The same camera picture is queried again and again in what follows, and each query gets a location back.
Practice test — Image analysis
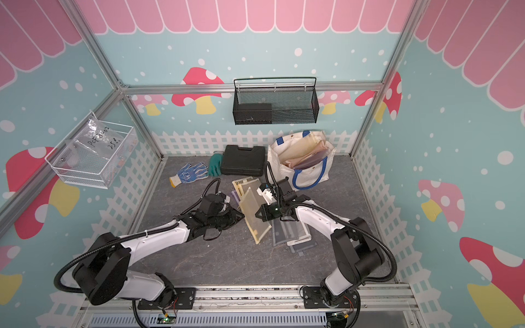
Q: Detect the beige mesh pouch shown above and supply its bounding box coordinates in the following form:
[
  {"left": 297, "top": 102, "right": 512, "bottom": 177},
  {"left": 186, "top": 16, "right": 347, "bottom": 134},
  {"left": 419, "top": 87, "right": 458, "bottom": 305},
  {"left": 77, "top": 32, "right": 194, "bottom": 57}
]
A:
[{"left": 279, "top": 135, "right": 325, "bottom": 168}]

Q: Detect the clear plastic labelled bag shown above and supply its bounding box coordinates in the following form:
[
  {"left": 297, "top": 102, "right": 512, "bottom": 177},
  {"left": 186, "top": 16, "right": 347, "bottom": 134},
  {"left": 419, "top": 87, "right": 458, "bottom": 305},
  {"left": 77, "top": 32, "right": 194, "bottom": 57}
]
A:
[{"left": 61, "top": 116, "right": 123, "bottom": 173}]

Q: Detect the blue white work glove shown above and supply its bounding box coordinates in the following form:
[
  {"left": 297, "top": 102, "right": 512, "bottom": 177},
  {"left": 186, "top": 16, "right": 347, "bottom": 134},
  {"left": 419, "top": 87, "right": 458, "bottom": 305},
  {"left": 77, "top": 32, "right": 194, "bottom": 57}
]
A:
[{"left": 170, "top": 162, "right": 208, "bottom": 188}]

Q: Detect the black box in basket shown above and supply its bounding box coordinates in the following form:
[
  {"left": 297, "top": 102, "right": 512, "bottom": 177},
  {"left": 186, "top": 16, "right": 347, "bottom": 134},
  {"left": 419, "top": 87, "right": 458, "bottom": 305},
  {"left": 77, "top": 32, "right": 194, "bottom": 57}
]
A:
[{"left": 233, "top": 103, "right": 273, "bottom": 125}]

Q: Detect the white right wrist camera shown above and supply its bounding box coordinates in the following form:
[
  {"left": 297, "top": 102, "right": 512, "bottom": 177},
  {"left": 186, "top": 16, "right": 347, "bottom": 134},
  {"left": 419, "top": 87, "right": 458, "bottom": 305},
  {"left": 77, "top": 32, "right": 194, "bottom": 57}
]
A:
[{"left": 257, "top": 187, "right": 276, "bottom": 205}]

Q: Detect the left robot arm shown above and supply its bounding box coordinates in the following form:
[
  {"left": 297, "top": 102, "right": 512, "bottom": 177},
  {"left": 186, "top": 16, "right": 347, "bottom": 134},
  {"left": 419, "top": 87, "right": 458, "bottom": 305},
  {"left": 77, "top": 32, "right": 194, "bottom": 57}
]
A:
[{"left": 53, "top": 190, "right": 244, "bottom": 309}]

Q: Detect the white grey mesh pouch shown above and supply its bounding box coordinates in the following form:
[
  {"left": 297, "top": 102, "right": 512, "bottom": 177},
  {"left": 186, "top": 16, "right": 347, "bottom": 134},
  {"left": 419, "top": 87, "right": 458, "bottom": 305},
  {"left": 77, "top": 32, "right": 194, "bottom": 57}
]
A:
[{"left": 272, "top": 219, "right": 312, "bottom": 246}]

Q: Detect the grey pouch under white pouch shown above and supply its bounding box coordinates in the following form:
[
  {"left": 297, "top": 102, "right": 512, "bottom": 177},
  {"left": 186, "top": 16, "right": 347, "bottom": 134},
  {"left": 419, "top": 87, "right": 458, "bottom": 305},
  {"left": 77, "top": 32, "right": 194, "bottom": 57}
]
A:
[{"left": 289, "top": 239, "right": 317, "bottom": 256}]

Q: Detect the green rubber glove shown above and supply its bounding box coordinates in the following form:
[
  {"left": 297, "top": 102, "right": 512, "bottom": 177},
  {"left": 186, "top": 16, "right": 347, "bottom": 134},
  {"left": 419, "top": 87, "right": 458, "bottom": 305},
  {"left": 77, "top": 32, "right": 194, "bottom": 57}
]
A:
[{"left": 208, "top": 151, "right": 224, "bottom": 177}]

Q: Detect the black plastic tool case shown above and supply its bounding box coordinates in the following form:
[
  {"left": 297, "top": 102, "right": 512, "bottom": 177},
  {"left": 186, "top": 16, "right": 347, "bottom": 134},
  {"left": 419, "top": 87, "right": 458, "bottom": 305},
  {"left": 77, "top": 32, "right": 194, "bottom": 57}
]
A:
[{"left": 220, "top": 145, "right": 266, "bottom": 177}]

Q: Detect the purple mesh pouch upper left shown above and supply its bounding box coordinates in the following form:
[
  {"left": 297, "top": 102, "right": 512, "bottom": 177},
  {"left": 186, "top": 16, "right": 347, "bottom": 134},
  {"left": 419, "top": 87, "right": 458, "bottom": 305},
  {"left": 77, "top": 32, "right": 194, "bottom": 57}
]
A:
[{"left": 294, "top": 158, "right": 324, "bottom": 169}]

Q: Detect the pink brown mesh pouch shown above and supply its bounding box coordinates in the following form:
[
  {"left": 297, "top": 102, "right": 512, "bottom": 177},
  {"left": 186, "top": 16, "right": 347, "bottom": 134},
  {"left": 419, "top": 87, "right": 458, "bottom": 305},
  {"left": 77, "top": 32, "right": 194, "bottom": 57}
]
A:
[{"left": 284, "top": 141, "right": 330, "bottom": 169}]

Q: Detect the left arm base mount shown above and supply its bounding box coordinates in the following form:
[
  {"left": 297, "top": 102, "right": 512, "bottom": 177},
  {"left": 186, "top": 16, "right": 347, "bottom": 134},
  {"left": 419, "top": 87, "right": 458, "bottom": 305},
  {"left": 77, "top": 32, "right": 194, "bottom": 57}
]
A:
[{"left": 138, "top": 287, "right": 197, "bottom": 311}]

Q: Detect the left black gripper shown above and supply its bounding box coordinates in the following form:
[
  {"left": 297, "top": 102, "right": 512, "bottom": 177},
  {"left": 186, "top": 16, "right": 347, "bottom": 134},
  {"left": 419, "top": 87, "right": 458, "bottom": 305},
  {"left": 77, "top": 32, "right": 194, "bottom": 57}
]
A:
[{"left": 205, "top": 206, "right": 245, "bottom": 231}]

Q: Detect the black wire mesh basket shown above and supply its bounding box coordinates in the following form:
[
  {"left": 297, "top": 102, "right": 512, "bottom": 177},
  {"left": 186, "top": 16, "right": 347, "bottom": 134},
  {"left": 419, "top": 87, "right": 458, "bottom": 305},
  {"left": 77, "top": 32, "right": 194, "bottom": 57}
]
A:
[{"left": 233, "top": 77, "right": 320, "bottom": 124}]

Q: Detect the yellow mesh pouch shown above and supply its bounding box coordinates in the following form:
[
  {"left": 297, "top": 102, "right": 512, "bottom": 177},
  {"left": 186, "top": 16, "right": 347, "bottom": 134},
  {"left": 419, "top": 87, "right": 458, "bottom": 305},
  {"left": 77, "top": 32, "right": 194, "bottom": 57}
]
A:
[{"left": 232, "top": 176, "right": 261, "bottom": 200}]

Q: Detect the white wire wall basket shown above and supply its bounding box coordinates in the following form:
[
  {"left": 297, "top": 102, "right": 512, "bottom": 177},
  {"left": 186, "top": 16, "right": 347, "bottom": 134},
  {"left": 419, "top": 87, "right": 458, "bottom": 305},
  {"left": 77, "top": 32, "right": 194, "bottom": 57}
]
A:
[{"left": 45, "top": 113, "right": 139, "bottom": 189}]

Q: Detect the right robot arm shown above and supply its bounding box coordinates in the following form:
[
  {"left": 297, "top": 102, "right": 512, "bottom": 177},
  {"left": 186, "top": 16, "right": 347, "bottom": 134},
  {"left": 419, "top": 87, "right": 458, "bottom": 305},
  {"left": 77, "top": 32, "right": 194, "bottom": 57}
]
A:
[{"left": 255, "top": 162, "right": 398, "bottom": 310}]

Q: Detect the yellow trimmed clear pouch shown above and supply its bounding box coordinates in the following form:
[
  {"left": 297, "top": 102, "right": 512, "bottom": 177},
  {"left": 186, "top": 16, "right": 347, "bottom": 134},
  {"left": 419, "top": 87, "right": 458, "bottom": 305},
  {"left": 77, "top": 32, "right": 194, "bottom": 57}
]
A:
[{"left": 240, "top": 187, "right": 272, "bottom": 245}]

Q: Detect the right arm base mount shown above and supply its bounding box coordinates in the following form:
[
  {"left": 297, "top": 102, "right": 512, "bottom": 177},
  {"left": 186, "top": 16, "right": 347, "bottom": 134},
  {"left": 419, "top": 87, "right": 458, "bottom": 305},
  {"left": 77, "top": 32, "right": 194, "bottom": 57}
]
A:
[{"left": 299, "top": 286, "right": 361, "bottom": 310}]

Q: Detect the cream canvas tote bag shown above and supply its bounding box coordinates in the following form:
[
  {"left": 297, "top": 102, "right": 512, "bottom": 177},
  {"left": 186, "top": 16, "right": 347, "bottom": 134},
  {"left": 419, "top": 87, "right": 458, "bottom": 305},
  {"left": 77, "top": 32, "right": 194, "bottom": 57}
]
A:
[{"left": 267, "top": 131, "right": 336, "bottom": 191}]

